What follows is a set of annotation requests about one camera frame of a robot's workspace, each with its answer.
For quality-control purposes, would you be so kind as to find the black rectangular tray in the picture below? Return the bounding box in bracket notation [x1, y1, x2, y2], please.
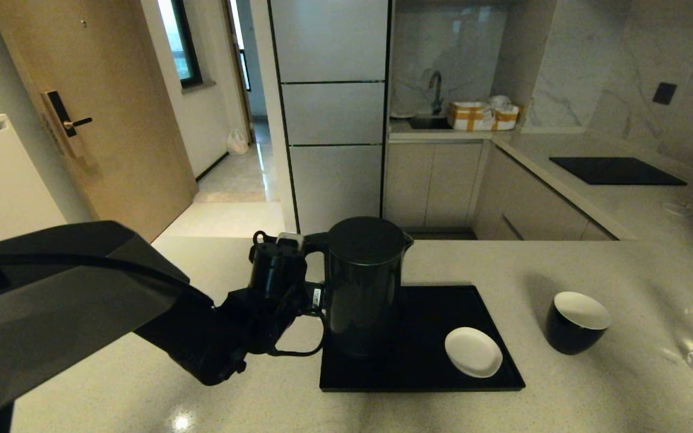
[319, 285, 526, 392]

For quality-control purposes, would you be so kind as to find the black wall socket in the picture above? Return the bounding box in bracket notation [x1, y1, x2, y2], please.
[652, 83, 678, 107]

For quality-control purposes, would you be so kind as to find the white plastic bag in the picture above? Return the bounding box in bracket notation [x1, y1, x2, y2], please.
[227, 129, 250, 156]

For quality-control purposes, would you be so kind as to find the dark kitchen faucet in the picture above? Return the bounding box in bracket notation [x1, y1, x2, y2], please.
[428, 72, 444, 116]

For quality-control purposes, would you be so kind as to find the tall grey refrigerator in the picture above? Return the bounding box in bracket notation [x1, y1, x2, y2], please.
[268, 0, 393, 236]

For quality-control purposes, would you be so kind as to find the dark framed window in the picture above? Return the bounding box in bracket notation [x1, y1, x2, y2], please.
[157, 0, 204, 91]

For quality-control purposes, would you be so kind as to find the black electric kettle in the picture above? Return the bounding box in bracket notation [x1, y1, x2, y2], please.
[303, 216, 414, 360]

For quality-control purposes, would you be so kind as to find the black induction cooktop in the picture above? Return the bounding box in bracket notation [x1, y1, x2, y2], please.
[549, 158, 688, 187]

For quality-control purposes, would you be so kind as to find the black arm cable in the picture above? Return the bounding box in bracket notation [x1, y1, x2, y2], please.
[267, 312, 327, 357]

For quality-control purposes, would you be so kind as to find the beige base cabinet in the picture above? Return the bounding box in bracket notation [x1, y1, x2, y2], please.
[383, 143, 485, 232]
[473, 147, 619, 242]

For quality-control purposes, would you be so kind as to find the yellow striped white box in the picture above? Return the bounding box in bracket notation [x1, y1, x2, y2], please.
[448, 102, 493, 132]

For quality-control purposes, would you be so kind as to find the black cup white inside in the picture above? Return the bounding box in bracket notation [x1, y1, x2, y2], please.
[544, 292, 612, 355]

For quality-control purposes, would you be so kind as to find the steel kitchen sink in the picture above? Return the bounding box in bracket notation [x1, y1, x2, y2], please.
[408, 116, 453, 131]

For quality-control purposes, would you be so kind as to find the black door lock with handle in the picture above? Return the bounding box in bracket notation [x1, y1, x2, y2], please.
[44, 90, 94, 159]

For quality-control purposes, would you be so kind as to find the cardboard box yellow tape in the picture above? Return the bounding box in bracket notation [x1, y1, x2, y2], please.
[491, 105, 522, 131]

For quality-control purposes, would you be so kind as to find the small white saucer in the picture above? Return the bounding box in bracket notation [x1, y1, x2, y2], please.
[445, 327, 503, 378]

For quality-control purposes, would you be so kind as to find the light wooden door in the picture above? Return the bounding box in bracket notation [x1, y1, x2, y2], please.
[0, 0, 198, 244]

